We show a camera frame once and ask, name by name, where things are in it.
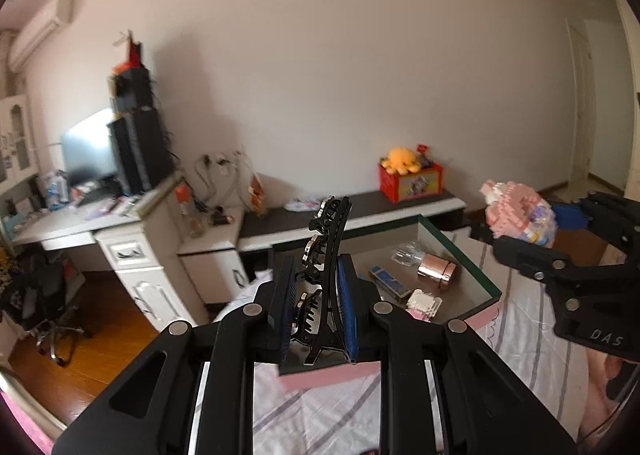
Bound rose gold metal cup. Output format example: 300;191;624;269
418;253;457;286

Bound pink white block toy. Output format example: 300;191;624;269
406;289;442;322

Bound clear glass perfume bottle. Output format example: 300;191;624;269
392;241;426;267

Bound black flower hair clip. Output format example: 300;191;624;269
292;196;352;366

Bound person's hand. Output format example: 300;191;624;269
587;349;639;409

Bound white door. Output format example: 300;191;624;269
567;24;596;197

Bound pink bedding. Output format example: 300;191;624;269
1;366;67;455

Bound white striped quilted tablecloth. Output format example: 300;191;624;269
196;223;577;454

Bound red cartoon storage box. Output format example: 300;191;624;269
378;164;444;204

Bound low black white tv stand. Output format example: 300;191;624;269
178;191;466;305

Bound black office chair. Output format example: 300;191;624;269
1;248;91;367

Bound white desk with drawers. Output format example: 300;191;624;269
9;174;209;331

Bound orange octopus plush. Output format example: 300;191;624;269
380;148;422;176

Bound orange cap water bottle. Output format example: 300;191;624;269
175;182;205;238

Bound pink and green box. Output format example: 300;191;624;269
269;214;504;392

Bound anatomy model figurine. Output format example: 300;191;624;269
248;174;268;218

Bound black computer tower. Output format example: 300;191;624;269
107;108;175;195

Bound black computer monitor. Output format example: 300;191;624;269
61;108;117;188

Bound white glass door cabinet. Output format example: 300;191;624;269
0;94;39;194

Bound black boxes stack on tower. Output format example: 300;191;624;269
107;30;154;114

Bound white wall power sockets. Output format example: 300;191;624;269
198;150;252;171

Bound white wall air conditioner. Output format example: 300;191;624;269
8;0;74;74

